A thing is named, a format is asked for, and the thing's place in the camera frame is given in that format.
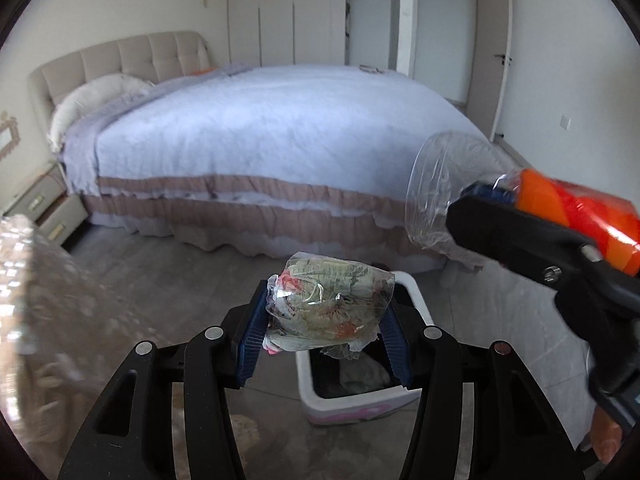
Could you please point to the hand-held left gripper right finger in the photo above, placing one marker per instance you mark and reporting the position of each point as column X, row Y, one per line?
column 397, row 355

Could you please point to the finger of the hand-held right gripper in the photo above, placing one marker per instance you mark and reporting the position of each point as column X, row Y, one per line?
column 500, row 230

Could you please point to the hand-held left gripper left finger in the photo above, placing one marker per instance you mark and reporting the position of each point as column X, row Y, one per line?
column 250, row 345

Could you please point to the clear bottle with orange label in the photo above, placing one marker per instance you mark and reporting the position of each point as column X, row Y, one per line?
column 550, row 195

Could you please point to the white trash bin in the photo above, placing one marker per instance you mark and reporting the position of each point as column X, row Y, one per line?
column 360, row 410

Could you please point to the person's right hand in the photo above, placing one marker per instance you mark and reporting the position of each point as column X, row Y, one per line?
column 607, row 440

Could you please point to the beige ruffled bed skirt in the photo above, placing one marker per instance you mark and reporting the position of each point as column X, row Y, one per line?
column 225, row 210

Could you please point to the open white door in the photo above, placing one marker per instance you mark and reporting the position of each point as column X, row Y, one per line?
column 492, row 50

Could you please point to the small dark item on bedspread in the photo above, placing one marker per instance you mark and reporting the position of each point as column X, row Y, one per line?
column 370, row 68

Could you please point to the bed with lavender blanket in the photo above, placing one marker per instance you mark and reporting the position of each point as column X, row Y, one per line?
column 275, row 125

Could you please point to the beige nightstand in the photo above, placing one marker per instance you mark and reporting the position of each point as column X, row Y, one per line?
column 45, row 200

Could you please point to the orange pillow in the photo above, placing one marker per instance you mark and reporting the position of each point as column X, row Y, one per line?
column 201, row 71

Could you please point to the white ruffled pillow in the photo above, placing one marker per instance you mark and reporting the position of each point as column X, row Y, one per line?
column 90, row 100

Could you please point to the beige wardrobe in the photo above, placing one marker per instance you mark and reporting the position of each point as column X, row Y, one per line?
column 285, row 10

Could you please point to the beige tufted headboard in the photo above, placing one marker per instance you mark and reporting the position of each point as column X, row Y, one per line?
column 125, row 55

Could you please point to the white wall switch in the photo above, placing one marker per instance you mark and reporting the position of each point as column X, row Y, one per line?
column 565, row 121

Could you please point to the pink framed wall socket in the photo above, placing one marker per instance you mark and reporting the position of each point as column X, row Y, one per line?
column 6, row 135

